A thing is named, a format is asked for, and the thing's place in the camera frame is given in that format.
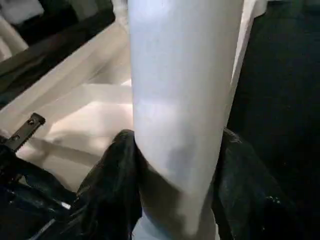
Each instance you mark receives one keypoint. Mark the white round background post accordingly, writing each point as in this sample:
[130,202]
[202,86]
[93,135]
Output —
[11,40]

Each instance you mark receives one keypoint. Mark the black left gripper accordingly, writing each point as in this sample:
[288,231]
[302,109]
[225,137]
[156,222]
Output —
[25,130]

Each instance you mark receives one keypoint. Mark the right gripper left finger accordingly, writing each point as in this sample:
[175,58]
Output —
[110,195]

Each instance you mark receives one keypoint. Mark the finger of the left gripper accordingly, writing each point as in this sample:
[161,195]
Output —
[27,222]

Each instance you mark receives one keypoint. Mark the white plastic table top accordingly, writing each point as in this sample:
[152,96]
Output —
[82,105]

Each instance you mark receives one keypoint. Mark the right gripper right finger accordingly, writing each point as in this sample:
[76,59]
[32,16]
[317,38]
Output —
[250,200]

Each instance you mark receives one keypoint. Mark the white computer case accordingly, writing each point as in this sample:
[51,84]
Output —
[20,10]

